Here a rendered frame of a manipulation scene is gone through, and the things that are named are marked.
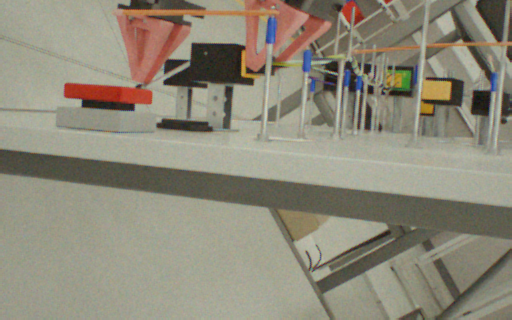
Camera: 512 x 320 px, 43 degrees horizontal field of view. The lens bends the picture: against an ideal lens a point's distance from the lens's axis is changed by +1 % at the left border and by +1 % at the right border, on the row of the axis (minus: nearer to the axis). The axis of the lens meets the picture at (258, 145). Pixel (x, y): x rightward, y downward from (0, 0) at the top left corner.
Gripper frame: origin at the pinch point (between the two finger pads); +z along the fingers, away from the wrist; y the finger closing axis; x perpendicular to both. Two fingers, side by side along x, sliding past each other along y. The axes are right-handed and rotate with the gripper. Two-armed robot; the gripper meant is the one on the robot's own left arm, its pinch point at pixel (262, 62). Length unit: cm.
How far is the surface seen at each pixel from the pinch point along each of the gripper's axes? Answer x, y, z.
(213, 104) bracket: 2.5, -1.2, 6.2
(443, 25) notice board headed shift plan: 201, 751, -34
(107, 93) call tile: -1.0, -21.5, 4.4
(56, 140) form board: -1.6, -25.3, 8.0
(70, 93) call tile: 1.8, -22.1, 5.9
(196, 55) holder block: 6.2, -2.3, 2.4
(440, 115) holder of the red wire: -5, 61, 2
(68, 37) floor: 184, 160, 60
